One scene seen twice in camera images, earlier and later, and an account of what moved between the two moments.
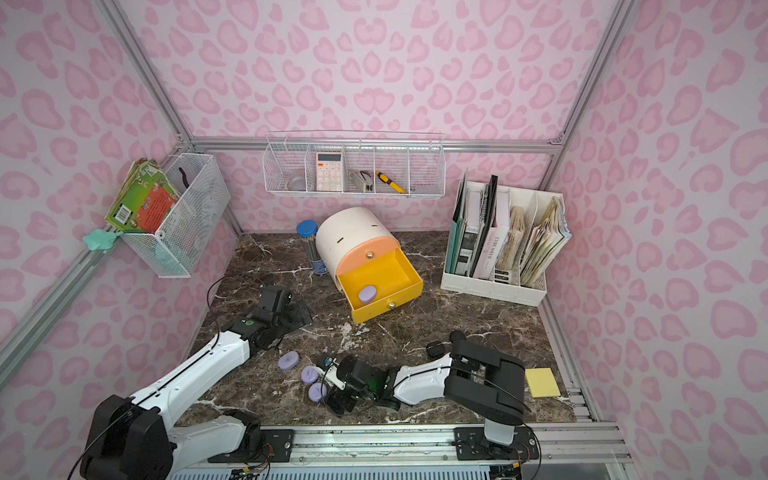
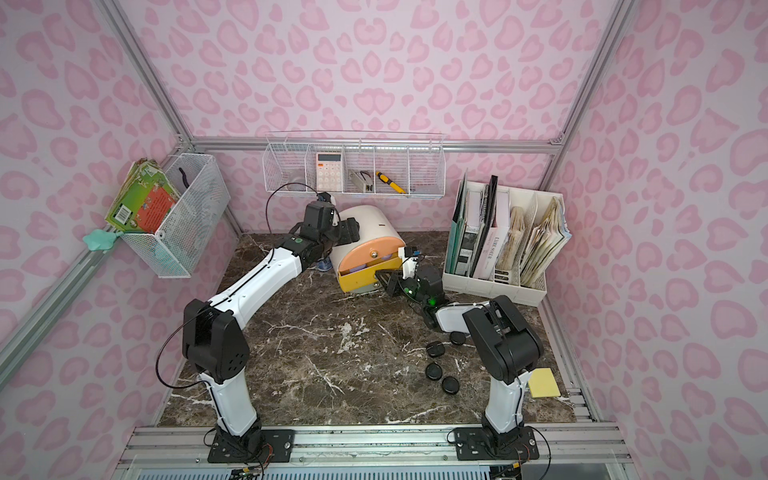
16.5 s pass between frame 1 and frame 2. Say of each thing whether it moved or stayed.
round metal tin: stayed
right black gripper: moved
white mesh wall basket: stayed
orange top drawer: stayed
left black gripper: moved
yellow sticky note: stayed
